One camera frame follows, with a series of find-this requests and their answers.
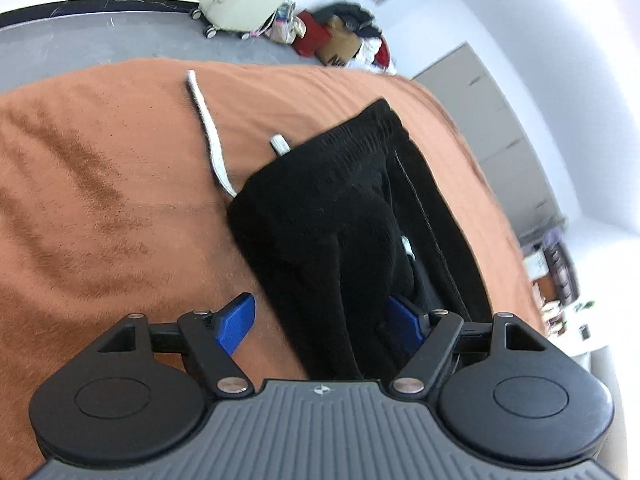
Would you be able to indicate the cluttered shelf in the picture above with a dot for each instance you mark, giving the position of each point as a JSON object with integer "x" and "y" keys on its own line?
{"x": 568, "y": 319}

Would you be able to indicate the brown cardboard box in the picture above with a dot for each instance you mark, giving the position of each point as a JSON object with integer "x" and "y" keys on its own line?
{"x": 341, "y": 47}

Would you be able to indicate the pile of clothes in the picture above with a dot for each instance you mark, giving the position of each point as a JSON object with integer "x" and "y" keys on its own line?
{"x": 374, "y": 53}

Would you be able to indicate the grey wardrobe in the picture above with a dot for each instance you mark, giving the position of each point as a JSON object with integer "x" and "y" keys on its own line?
{"x": 496, "y": 139}

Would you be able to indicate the small patterned bag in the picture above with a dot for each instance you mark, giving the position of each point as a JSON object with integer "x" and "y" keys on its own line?
{"x": 285, "y": 26}

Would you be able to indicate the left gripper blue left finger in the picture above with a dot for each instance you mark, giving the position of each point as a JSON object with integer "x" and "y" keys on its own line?
{"x": 223, "y": 330}

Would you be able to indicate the red bag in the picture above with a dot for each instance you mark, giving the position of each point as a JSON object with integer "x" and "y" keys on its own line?
{"x": 315, "y": 37}

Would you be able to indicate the black pants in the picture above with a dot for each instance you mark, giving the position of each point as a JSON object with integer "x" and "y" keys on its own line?
{"x": 340, "y": 224}

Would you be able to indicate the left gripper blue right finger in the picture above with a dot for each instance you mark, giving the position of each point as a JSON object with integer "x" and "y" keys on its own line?
{"x": 409, "y": 326}

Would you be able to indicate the orange bed blanket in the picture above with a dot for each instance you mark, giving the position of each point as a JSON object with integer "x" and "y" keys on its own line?
{"x": 109, "y": 206}

